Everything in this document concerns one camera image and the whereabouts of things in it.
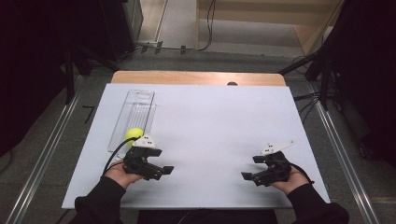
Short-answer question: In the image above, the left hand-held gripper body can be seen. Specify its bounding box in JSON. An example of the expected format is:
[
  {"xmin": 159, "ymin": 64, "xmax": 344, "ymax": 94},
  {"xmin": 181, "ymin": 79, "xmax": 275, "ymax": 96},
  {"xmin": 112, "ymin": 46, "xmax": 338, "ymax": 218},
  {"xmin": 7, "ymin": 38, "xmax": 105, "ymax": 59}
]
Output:
[{"xmin": 122, "ymin": 133, "xmax": 165, "ymax": 182}]

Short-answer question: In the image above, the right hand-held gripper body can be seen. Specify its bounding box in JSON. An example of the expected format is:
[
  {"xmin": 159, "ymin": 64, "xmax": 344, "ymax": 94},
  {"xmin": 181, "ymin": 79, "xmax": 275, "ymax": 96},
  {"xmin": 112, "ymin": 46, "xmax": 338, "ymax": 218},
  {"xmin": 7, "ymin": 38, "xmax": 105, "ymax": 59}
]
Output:
[{"xmin": 252, "ymin": 140, "xmax": 296, "ymax": 188}]

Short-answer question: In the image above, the yellow tennis ball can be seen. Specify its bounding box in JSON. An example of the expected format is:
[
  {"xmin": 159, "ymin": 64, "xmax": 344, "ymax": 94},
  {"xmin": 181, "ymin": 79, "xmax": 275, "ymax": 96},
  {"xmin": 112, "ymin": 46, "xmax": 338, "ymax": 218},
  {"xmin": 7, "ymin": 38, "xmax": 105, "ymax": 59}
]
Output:
[{"xmin": 124, "ymin": 127, "xmax": 145, "ymax": 143}]

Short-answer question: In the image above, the clear plastic container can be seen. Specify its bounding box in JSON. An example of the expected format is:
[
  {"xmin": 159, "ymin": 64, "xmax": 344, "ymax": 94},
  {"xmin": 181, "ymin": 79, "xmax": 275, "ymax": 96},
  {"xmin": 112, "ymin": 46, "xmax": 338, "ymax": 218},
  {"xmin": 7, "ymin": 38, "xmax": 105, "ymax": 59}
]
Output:
[{"xmin": 106, "ymin": 89, "xmax": 157, "ymax": 154}]

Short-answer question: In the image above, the person's right hand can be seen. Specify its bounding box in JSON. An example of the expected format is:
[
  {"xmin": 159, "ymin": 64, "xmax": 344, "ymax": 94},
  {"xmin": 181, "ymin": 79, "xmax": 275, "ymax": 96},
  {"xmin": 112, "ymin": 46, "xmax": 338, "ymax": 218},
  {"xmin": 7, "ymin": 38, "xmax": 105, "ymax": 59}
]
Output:
[{"xmin": 270, "ymin": 165, "xmax": 311, "ymax": 196}]

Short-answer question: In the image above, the person's left hand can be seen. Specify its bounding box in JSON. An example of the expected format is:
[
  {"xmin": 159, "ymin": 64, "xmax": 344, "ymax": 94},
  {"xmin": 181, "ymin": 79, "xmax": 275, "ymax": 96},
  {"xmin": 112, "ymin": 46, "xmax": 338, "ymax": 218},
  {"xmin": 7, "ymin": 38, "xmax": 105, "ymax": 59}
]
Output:
[{"xmin": 104, "ymin": 161, "xmax": 145, "ymax": 190}]

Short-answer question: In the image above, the person's dark clothed torso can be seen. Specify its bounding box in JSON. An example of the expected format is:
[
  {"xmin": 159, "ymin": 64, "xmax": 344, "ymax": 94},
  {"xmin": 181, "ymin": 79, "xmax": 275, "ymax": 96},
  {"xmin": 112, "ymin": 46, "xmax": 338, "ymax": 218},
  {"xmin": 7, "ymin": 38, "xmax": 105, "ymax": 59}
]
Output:
[{"xmin": 136, "ymin": 208, "xmax": 279, "ymax": 224}]

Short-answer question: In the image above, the black metal stand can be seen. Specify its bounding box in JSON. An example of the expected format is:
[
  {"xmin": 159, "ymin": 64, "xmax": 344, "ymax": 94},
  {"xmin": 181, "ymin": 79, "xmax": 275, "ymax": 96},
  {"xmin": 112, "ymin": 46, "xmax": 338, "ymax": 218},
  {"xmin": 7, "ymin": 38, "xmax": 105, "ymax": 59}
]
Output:
[
  {"xmin": 277, "ymin": 46, "xmax": 332, "ymax": 112},
  {"xmin": 63, "ymin": 46, "xmax": 120, "ymax": 105}
]

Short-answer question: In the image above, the black cabinet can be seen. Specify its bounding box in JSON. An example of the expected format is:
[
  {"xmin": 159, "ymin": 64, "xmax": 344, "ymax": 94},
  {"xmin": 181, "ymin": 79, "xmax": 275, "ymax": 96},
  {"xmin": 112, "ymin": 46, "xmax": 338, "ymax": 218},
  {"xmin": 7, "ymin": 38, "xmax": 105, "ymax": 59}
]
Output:
[{"xmin": 98, "ymin": 0, "xmax": 145, "ymax": 62}]

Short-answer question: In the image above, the black curtain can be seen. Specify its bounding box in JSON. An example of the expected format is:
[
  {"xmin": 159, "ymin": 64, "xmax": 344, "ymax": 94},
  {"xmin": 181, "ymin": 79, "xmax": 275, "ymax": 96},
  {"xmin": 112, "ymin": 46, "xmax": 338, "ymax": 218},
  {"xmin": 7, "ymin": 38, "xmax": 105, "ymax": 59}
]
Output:
[
  {"xmin": 323, "ymin": 0, "xmax": 396, "ymax": 167},
  {"xmin": 0, "ymin": 0, "xmax": 106, "ymax": 158}
]

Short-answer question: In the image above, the wooden shelf unit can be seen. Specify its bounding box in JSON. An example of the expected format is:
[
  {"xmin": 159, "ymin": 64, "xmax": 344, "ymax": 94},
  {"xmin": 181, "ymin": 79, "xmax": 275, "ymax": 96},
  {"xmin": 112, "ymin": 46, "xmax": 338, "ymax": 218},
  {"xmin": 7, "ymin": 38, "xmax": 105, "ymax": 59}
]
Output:
[{"xmin": 195, "ymin": 0, "xmax": 346, "ymax": 56}]

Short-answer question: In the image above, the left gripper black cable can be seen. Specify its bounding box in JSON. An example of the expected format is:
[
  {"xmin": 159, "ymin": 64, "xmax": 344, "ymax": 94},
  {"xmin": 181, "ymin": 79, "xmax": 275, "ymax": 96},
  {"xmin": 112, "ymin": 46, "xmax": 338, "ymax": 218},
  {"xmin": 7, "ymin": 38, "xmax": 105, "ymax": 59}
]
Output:
[{"xmin": 102, "ymin": 136, "xmax": 135, "ymax": 177}]

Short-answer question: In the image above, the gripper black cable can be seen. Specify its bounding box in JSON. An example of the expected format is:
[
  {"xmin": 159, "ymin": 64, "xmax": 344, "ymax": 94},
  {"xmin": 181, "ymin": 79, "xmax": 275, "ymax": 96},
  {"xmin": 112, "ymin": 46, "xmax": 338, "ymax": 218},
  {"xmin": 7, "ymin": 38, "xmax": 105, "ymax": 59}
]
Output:
[
  {"xmin": 290, "ymin": 163, "xmax": 316, "ymax": 186},
  {"xmin": 102, "ymin": 136, "xmax": 135, "ymax": 177}
]

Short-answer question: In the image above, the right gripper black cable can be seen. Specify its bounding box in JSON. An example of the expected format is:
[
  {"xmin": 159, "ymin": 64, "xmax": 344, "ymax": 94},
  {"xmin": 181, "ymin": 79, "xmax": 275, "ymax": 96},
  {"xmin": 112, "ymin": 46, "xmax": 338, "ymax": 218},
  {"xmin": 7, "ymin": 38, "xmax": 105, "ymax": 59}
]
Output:
[{"xmin": 290, "ymin": 163, "xmax": 316, "ymax": 186}]

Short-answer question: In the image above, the metal floor rail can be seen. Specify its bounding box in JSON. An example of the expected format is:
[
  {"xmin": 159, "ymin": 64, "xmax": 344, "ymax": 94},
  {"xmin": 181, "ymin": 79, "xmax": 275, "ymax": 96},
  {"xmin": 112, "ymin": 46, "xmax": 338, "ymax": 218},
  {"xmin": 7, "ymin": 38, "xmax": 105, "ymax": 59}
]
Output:
[
  {"xmin": 305, "ymin": 81, "xmax": 381, "ymax": 224},
  {"xmin": 4, "ymin": 74, "xmax": 85, "ymax": 224}
]

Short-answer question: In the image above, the bundle of black cables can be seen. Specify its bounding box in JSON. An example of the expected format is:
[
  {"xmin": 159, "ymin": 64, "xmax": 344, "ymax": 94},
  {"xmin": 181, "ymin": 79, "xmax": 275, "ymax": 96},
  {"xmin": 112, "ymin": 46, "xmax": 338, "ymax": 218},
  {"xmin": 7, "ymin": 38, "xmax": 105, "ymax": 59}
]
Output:
[{"xmin": 293, "ymin": 91, "xmax": 322, "ymax": 123}]

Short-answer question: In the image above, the black floor cable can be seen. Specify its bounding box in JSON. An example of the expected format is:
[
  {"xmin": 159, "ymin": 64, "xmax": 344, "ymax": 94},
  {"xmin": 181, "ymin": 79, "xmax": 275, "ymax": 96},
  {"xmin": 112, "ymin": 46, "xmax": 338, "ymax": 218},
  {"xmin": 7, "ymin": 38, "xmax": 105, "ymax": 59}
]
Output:
[{"xmin": 135, "ymin": 0, "xmax": 218, "ymax": 52}]

